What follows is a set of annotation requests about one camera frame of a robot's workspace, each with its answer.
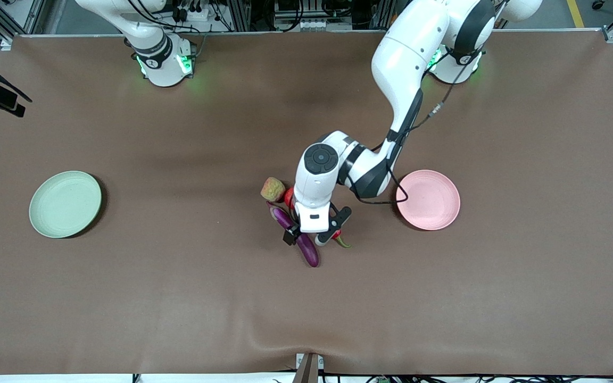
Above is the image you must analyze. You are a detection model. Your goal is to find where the long purple eggplant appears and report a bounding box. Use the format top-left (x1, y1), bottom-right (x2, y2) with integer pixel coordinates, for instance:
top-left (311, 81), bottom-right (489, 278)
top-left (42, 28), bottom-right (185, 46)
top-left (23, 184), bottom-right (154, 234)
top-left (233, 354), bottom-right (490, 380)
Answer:
top-left (267, 201), bottom-right (320, 268)

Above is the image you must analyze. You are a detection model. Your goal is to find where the yellow pink peach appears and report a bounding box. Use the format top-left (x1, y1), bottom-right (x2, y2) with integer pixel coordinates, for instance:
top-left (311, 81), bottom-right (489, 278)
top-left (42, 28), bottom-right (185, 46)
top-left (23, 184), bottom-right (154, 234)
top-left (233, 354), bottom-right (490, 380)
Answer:
top-left (260, 177), bottom-right (286, 202)

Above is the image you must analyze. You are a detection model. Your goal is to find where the light green round plate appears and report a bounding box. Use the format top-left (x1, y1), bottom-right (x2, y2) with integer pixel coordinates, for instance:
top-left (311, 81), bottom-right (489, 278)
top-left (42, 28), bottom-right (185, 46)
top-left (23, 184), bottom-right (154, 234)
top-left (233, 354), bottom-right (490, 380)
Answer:
top-left (29, 170), bottom-right (103, 239)

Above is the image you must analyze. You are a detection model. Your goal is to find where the brown table cloth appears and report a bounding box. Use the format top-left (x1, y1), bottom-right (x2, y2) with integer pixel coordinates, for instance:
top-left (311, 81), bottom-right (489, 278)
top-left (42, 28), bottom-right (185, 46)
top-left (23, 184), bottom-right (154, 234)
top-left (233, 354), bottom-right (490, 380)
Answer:
top-left (0, 29), bottom-right (613, 376)

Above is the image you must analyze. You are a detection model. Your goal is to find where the pink round plate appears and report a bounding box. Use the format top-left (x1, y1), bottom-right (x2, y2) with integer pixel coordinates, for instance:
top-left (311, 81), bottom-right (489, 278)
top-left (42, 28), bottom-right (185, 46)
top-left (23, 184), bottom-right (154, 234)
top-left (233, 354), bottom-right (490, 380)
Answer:
top-left (396, 170), bottom-right (461, 231)

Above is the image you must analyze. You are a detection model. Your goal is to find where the white power strip with plugs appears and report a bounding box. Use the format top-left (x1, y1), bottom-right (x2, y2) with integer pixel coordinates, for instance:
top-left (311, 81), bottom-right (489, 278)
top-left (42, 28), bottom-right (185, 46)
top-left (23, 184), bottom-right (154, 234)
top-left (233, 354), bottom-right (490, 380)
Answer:
top-left (171, 0), bottom-right (217, 24)

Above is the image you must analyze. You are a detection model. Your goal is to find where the grey metal bracket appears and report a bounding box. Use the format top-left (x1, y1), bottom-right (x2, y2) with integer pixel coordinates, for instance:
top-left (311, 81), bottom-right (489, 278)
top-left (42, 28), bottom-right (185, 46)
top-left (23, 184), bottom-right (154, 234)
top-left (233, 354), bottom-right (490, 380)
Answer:
top-left (293, 352), bottom-right (324, 383)

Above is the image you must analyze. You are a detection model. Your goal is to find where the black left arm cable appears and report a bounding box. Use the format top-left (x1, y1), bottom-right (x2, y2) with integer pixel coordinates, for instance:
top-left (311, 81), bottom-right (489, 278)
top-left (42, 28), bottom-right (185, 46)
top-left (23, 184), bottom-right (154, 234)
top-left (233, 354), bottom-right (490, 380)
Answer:
top-left (348, 51), bottom-right (469, 206)

